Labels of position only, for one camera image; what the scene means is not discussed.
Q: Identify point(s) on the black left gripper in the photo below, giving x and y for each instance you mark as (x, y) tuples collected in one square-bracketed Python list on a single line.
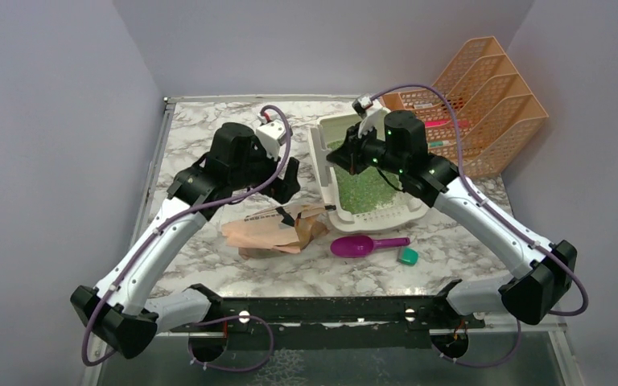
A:
[(281, 189)]

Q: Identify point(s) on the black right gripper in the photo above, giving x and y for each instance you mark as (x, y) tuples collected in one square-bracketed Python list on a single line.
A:
[(347, 156)]

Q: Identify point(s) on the orange cat litter bag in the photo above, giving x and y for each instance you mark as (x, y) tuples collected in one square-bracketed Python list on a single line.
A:
[(277, 231)]

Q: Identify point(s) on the magenta plastic litter scoop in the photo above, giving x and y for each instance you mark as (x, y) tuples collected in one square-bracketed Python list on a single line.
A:
[(357, 246)]

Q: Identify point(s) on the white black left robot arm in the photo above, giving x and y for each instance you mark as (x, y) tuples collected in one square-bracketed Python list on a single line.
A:
[(239, 163)]

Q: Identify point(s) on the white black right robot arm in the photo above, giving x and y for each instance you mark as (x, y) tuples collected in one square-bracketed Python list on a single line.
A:
[(540, 271)]

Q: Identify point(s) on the green cat litter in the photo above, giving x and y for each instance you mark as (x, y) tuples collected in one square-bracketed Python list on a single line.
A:
[(367, 191)]

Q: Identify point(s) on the white plastic litter box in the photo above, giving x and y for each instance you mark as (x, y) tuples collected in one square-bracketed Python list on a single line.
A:
[(405, 210)]

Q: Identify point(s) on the small green box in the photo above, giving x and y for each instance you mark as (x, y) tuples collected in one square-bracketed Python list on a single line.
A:
[(407, 256)]

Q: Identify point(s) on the green marker pen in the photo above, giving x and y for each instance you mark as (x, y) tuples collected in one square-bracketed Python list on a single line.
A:
[(440, 144)]

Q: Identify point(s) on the pink marker pen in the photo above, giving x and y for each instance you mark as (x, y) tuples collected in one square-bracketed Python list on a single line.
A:
[(461, 123)]

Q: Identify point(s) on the orange mesh file organizer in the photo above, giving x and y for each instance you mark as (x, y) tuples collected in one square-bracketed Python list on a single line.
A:
[(481, 85)]

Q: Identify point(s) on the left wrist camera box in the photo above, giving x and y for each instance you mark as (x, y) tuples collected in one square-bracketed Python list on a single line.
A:
[(272, 136)]

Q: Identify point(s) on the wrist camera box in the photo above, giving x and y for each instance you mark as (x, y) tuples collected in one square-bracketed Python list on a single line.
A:
[(369, 109), (272, 136)]

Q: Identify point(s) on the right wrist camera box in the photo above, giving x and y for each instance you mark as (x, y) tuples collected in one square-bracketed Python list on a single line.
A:
[(369, 109)]

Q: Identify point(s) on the black metal base rail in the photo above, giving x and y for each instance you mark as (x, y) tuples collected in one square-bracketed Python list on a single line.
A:
[(329, 323)]

